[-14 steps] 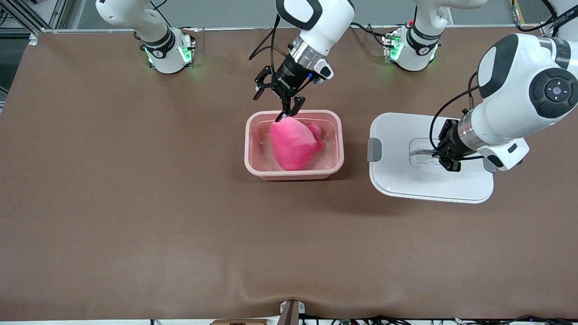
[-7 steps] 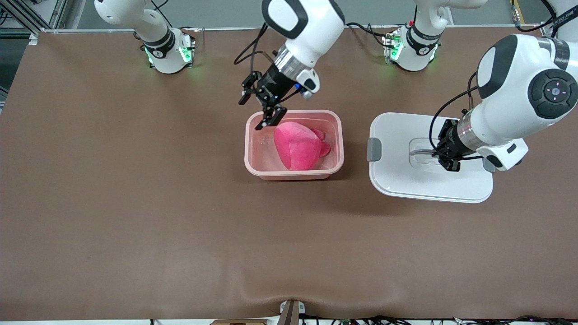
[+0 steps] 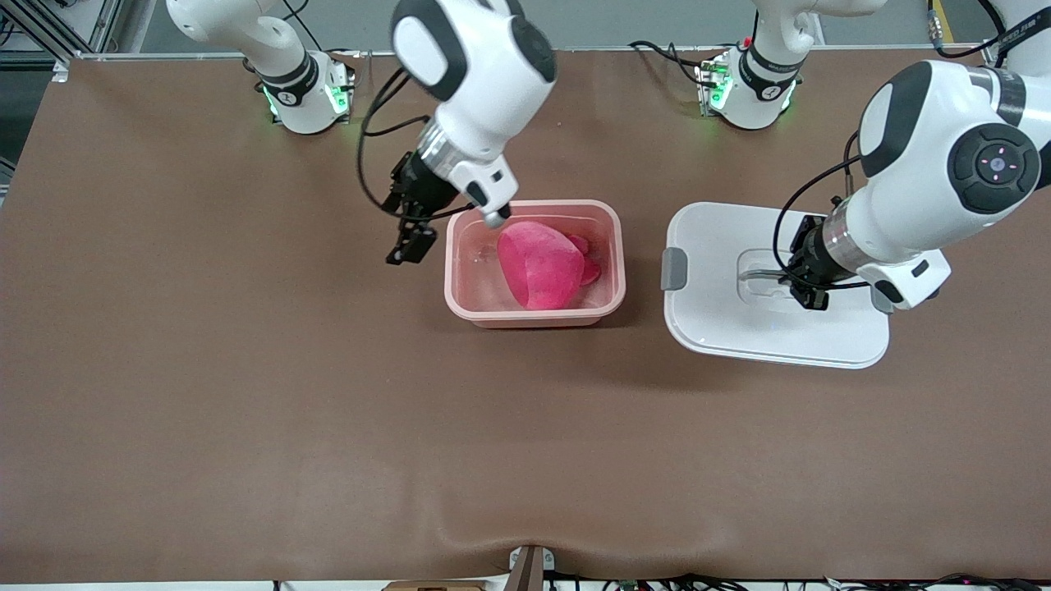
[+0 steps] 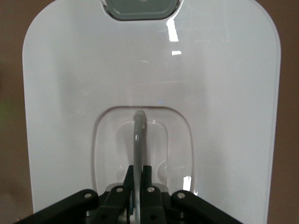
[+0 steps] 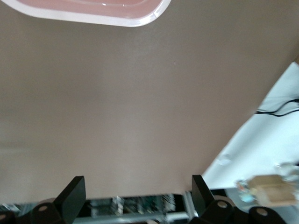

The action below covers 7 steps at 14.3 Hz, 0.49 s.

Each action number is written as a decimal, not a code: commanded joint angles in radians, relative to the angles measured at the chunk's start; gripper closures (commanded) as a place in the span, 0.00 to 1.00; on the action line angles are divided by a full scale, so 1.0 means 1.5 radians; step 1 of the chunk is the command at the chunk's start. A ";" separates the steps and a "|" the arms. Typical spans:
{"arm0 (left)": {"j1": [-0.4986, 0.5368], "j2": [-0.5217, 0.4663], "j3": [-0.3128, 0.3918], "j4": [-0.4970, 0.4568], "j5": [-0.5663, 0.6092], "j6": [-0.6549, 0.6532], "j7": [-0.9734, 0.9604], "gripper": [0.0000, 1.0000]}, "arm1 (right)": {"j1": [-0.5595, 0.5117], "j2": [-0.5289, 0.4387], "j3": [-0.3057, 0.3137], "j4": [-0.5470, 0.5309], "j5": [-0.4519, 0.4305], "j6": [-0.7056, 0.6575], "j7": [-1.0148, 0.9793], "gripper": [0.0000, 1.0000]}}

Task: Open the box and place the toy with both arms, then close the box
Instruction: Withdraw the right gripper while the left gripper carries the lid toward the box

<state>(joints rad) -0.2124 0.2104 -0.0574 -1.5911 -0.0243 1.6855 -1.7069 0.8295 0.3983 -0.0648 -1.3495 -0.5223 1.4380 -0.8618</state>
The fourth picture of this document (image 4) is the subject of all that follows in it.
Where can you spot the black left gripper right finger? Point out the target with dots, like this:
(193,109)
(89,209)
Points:
(153,205)

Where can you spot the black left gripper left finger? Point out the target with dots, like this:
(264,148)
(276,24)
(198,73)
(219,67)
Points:
(114,205)

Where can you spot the white plastic box lid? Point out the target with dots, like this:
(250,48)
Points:
(93,70)

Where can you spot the brown table mat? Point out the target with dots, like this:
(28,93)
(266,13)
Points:
(11,70)

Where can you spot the grey lid latch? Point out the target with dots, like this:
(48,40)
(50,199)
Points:
(140,9)

